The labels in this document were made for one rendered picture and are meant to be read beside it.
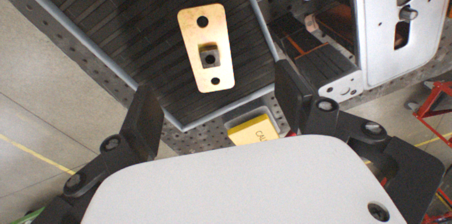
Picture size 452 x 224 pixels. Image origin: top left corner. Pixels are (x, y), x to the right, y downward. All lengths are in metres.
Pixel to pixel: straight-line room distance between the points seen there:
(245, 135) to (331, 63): 0.26
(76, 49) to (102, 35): 0.61
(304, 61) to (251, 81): 0.27
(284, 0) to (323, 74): 0.33
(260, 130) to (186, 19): 0.17
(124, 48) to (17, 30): 1.68
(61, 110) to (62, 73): 0.42
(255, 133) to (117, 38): 0.19
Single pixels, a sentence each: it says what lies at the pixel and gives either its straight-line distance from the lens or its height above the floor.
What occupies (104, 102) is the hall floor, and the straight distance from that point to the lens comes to 1.93.
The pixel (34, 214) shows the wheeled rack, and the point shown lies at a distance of 3.71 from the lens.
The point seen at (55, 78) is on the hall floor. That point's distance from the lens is 1.95.
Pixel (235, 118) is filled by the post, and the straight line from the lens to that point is 0.27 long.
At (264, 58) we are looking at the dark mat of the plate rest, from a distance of 0.19.
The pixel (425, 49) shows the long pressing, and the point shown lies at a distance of 0.60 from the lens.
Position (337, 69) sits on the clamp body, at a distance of 0.42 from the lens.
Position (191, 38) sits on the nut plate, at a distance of 0.17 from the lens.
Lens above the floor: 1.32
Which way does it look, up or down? 50 degrees down
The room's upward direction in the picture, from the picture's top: 170 degrees clockwise
